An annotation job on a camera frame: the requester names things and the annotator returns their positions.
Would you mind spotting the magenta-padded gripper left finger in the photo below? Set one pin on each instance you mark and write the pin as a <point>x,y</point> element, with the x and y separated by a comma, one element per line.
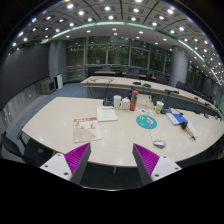
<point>56,165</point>

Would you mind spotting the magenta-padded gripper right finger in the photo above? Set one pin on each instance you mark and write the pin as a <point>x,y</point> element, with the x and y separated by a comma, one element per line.
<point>165,166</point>

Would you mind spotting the silver computer mouse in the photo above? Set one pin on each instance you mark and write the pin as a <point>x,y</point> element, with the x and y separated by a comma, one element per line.
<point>159,143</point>

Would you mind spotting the round teal cartoon mouse pad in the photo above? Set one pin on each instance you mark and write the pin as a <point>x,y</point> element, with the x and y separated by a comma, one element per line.
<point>146,122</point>

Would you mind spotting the black handheld microphone yellow band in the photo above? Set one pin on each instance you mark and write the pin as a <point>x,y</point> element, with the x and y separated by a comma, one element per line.
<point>184,126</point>

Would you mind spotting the red and white magazine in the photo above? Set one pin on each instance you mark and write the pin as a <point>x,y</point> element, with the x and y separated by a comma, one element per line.
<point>86,130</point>

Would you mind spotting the black office chair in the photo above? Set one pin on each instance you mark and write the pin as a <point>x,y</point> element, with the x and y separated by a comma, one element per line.
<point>11,146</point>

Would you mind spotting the blue and white book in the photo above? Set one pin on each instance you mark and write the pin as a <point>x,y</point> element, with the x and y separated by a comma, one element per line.
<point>178,118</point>

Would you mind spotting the black conference microphone unit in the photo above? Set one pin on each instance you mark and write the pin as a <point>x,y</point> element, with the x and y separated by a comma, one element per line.
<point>108,102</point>
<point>166,110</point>

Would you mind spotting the colourful sticker sheet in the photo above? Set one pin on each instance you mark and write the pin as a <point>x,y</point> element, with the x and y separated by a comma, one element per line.
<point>143,111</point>

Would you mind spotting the green printed paper cup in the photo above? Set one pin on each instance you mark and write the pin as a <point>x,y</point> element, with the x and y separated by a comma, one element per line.
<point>159,106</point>

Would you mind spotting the white cardboard organizer box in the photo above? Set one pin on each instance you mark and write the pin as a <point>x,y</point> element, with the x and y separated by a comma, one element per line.
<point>144,100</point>

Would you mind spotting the white booklet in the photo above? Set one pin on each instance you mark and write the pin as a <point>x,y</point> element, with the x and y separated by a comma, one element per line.
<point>106,113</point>

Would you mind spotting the red thermos bottle green band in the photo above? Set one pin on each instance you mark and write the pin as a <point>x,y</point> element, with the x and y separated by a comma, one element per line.
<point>133,101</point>

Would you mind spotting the white lidded mug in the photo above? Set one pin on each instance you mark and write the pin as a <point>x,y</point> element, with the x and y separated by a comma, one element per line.
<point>125,104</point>

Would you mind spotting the grey box television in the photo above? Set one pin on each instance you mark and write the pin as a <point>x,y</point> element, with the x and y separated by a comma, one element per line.
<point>48,86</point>

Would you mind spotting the stack of white paper cups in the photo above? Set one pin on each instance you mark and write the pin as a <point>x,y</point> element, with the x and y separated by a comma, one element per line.
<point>117,101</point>

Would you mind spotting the white floor appliance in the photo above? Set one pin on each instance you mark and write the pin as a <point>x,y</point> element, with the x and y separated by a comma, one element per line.
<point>59,81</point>

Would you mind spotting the group of dark office chairs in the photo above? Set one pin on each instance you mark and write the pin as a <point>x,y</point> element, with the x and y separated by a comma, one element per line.
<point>160,78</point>

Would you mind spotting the long curved conference table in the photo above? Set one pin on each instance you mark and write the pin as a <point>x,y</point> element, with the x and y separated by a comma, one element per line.
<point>126,82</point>

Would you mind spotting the group of ceiling lights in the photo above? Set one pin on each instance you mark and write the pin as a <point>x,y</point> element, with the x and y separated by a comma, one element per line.
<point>110,16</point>

